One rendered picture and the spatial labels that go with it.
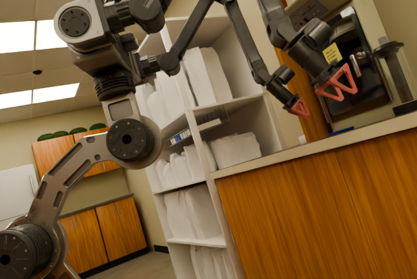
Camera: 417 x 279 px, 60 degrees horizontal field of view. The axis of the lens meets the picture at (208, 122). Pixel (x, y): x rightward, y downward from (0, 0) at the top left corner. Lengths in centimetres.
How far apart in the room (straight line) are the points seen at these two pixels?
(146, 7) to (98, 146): 56
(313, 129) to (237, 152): 95
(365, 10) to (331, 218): 80
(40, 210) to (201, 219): 143
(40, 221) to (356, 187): 109
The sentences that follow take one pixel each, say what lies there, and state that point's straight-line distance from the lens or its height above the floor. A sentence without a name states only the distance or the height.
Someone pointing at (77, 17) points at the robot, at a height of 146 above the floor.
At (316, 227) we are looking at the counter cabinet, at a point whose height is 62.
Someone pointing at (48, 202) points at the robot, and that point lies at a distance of 142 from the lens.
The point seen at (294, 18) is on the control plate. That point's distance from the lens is 165.
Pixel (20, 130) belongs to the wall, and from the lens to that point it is 657.
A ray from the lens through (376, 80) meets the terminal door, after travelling 150.
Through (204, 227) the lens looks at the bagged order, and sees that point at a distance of 266.
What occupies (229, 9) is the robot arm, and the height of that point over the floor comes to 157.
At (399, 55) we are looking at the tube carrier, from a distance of 136.
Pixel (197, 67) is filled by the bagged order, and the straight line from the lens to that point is 254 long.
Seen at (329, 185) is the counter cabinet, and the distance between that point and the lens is 140.
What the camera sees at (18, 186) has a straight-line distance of 574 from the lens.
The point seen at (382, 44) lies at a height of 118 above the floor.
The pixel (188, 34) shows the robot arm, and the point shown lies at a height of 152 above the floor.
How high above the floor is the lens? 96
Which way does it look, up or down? 7 degrees up
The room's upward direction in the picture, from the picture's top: 18 degrees counter-clockwise
